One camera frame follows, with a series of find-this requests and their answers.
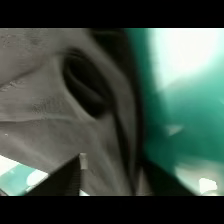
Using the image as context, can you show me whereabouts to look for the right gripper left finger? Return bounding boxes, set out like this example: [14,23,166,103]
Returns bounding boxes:
[27,154,82,197]

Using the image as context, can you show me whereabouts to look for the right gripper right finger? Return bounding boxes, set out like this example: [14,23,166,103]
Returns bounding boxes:
[139,159,197,197]

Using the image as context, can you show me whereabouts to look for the grey garment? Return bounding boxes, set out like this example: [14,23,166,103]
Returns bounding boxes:
[0,27,150,197]

